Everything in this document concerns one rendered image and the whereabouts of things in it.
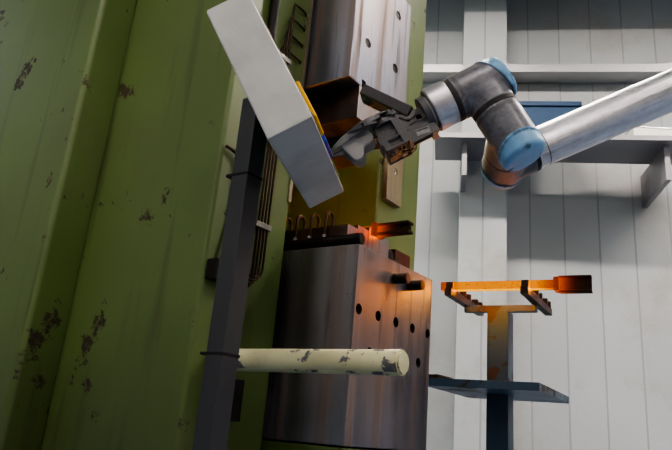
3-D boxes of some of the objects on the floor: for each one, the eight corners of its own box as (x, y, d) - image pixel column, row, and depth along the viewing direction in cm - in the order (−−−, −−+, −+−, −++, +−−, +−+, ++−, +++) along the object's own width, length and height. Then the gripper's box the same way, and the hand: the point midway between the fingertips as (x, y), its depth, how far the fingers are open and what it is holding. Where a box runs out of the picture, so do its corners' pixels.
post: (182, 797, 94) (271, 103, 129) (160, 808, 91) (258, 94, 126) (162, 787, 96) (256, 107, 131) (140, 797, 93) (242, 98, 128)
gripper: (440, 122, 126) (339, 172, 126) (441, 142, 135) (346, 189, 135) (419, 87, 130) (320, 136, 129) (421, 108, 138) (328, 155, 138)
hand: (333, 149), depth 133 cm, fingers closed
